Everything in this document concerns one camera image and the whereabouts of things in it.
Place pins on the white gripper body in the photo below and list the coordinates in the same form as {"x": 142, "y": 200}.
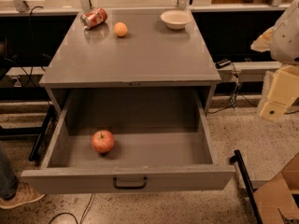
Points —
{"x": 286, "y": 39}

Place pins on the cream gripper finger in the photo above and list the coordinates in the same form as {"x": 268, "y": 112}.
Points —
{"x": 263, "y": 42}
{"x": 280, "y": 91}

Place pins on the red apple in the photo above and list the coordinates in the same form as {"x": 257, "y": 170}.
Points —
{"x": 103, "y": 141}

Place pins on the open grey drawer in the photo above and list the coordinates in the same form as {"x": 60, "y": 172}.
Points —
{"x": 159, "y": 133}

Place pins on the black power adapter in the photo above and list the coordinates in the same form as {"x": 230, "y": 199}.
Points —
{"x": 222, "y": 63}

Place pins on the black metal stand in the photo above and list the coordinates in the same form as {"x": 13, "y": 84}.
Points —
{"x": 237, "y": 158}

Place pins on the white bowl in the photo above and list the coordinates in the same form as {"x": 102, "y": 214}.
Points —
{"x": 176, "y": 19}

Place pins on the cardboard box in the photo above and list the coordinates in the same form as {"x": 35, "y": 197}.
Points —
{"x": 274, "y": 199}

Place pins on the grey metal cabinet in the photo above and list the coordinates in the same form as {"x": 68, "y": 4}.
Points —
{"x": 149, "y": 55}

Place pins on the orange fruit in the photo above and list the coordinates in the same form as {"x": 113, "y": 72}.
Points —
{"x": 120, "y": 29}

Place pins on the red soda can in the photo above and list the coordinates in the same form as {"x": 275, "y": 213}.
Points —
{"x": 93, "y": 18}

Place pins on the black chair leg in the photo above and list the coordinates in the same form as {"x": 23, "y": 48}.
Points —
{"x": 34, "y": 152}

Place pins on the tan sneaker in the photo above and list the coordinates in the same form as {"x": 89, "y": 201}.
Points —
{"x": 23, "y": 194}

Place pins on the blue jeans leg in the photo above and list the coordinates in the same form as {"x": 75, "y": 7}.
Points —
{"x": 8, "y": 181}

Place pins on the black drawer handle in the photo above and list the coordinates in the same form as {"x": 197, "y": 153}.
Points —
{"x": 130, "y": 184}

